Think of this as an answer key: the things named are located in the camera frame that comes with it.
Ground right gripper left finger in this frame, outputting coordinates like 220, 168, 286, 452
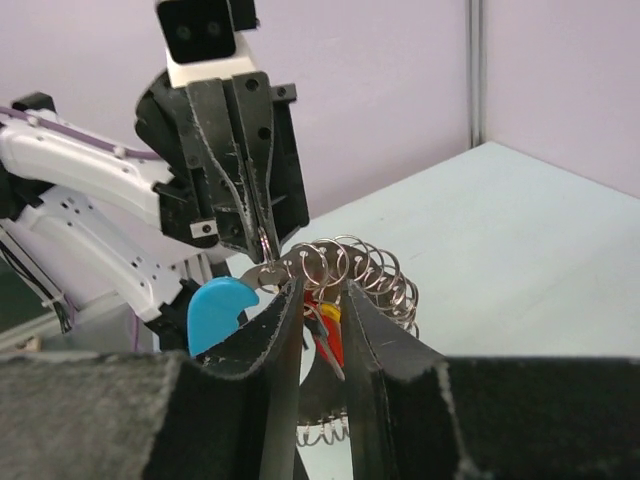
1, 280, 304, 479

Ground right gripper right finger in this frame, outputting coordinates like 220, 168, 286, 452
341, 282, 639, 479

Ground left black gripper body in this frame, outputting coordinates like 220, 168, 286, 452
135, 71, 309, 263

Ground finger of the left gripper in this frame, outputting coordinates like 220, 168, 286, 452
232, 71, 278, 260
186, 80, 263, 264

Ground small silver split ring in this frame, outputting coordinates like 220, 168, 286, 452
257, 225, 277, 274

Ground blue key cover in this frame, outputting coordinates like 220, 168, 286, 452
187, 276, 259, 357

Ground yellow red keys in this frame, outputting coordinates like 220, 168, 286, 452
304, 300, 345, 381

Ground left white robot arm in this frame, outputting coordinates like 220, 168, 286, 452
1, 71, 309, 349

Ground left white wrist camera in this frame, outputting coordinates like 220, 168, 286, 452
155, 0, 259, 88

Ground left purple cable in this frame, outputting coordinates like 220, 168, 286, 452
0, 107, 164, 164

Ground right aluminium frame post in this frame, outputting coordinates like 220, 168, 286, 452
466, 0, 487, 148

